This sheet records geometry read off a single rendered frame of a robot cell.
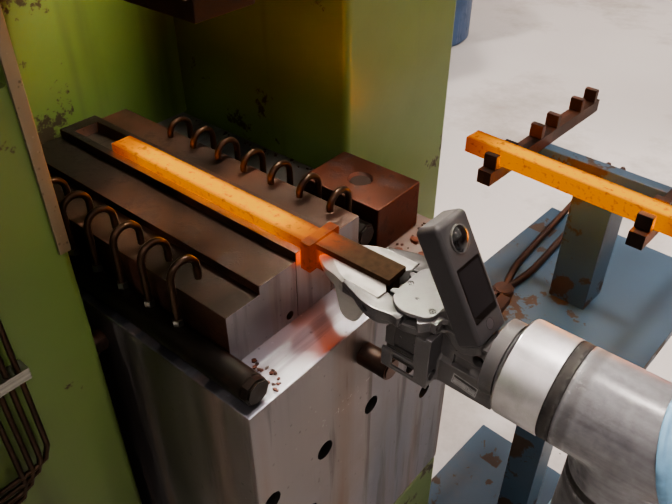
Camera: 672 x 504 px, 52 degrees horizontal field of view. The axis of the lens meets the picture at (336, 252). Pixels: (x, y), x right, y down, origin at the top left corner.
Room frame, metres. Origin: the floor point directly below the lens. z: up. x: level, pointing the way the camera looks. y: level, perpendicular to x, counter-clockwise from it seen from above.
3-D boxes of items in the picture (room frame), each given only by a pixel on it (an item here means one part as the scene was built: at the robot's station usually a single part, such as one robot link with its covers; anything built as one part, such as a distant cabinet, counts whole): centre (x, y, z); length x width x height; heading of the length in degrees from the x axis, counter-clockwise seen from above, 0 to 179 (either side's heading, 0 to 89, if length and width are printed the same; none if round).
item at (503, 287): (1.00, -0.39, 0.70); 0.60 x 0.04 x 0.01; 142
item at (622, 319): (0.84, -0.38, 0.69); 0.40 x 0.30 x 0.02; 137
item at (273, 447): (0.73, 0.17, 0.69); 0.56 x 0.38 x 0.45; 50
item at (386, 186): (0.72, -0.03, 0.95); 0.12 x 0.09 x 0.07; 50
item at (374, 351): (0.52, -0.05, 0.87); 0.04 x 0.03 x 0.03; 50
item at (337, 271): (0.51, -0.01, 0.98); 0.09 x 0.03 x 0.06; 53
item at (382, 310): (0.48, -0.05, 1.00); 0.09 x 0.05 x 0.02; 53
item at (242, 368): (0.55, 0.22, 0.93); 0.40 x 0.03 x 0.03; 50
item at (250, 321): (0.68, 0.20, 0.96); 0.42 x 0.20 x 0.09; 50
